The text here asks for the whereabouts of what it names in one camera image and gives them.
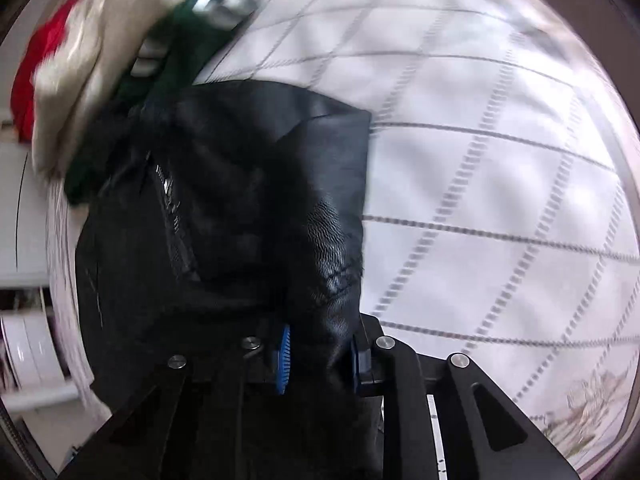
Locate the white drawer cabinet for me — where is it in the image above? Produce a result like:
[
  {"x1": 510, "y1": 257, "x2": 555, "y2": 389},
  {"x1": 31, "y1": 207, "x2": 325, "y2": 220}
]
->
[{"x1": 1, "y1": 142, "x2": 80, "y2": 413}]

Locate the cream fluffy folded garment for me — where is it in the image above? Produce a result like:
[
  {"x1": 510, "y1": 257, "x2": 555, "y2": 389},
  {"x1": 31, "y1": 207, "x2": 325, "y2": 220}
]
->
[{"x1": 32, "y1": 0, "x2": 184, "y2": 178}]

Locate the red folded garment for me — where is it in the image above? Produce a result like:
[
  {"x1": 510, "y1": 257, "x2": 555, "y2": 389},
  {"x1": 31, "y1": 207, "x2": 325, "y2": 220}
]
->
[{"x1": 10, "y1": 0, "x2": 79, "y2": 144}]

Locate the black leather jacket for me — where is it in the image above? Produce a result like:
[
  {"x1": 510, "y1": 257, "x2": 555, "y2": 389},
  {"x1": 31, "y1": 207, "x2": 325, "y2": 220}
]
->
[{"x1": 74, "y1": 79, "x2": 374, "y2": 480}]

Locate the dark green folded garment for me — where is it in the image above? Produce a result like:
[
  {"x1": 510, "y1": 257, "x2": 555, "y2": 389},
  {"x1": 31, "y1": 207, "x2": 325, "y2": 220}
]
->
[{"x1": 64, "y1": 0, "x2": 259, "y2": 206}]

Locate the white floral bed quilt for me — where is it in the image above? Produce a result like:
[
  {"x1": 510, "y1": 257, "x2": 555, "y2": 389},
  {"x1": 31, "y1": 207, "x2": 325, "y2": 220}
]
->
[{"x1": 46, "y1": 0, "x2": 640, "y2": 476}]

